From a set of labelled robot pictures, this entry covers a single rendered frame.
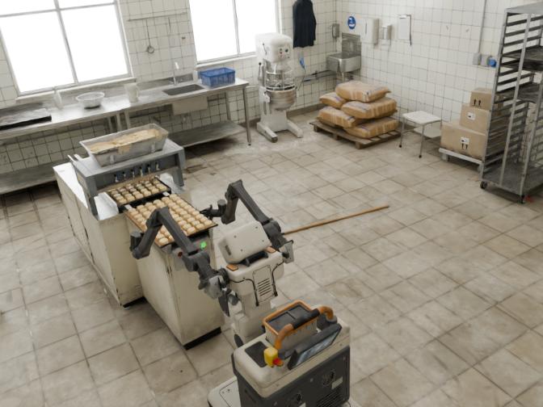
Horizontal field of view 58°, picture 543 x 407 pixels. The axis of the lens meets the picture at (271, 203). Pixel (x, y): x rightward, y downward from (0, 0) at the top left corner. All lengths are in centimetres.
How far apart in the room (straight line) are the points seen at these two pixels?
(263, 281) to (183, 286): 94
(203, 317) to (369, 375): 116
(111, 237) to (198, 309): 83
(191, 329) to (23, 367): 119
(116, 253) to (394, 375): 210
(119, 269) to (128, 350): 59
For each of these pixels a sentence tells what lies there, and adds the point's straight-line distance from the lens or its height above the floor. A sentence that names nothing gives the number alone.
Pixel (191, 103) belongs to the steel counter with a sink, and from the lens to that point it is 645.
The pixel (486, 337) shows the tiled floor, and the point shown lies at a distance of 373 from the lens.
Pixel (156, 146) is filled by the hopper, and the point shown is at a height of 123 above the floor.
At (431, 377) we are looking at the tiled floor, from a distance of 338.
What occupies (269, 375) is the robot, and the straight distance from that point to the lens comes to 222.
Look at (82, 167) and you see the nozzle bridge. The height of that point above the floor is 118.
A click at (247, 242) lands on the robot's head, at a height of 121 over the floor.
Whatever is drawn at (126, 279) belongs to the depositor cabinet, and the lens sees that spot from 387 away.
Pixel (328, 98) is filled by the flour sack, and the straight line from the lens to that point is 700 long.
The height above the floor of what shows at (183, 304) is 42.
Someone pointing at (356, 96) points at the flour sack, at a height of 61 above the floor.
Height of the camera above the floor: 244
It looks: 28 degrees down
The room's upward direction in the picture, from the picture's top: 4 degrees counter-clockwise
